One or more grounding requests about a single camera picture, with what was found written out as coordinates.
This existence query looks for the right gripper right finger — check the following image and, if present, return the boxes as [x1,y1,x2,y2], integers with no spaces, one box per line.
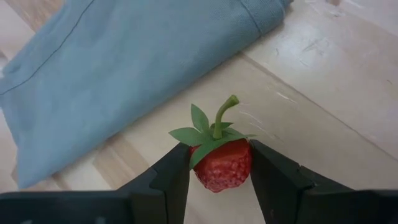
[249,139,353,224]

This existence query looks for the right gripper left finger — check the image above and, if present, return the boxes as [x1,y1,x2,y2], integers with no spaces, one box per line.
[119,142,192,224]

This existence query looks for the red toy strawberry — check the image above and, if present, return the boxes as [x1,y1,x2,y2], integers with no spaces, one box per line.
[169,95,257,194]

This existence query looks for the grey folded cloth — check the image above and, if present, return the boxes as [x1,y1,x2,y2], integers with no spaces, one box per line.
[0,0,295,190]

